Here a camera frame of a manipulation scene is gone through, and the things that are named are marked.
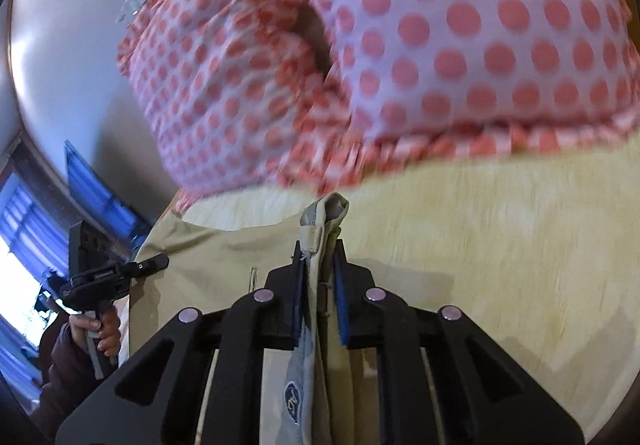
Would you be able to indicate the large polka dot pillow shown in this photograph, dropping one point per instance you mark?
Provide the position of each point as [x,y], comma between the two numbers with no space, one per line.
[480,35]

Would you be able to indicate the person's left hand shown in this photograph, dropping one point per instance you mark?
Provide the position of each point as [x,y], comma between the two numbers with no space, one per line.
[102,330]

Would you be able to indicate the beige pants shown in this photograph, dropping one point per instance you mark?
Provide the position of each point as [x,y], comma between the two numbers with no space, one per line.
[235,275]

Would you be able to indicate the blue window curtain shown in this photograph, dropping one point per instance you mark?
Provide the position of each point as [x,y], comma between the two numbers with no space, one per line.
[30,275]

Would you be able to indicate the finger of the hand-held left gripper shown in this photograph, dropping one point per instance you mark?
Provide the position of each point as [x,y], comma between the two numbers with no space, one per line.
[147,265]

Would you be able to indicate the yellow bed sheet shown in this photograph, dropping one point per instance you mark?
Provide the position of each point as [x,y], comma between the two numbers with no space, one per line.
[480,275]

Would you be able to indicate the white wall switch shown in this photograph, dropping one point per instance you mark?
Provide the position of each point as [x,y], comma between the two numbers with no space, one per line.
[134,0]

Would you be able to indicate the small polka dot pillow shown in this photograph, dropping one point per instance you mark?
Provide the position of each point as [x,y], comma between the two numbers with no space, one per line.
[225,80]

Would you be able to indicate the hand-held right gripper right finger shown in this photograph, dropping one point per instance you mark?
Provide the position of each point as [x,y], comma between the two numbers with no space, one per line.
[342,305]

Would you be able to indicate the person's left forearm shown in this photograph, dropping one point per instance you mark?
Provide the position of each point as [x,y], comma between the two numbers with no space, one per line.
[62,375]

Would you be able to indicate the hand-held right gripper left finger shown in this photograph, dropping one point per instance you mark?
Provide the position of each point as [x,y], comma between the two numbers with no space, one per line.
[298,295]

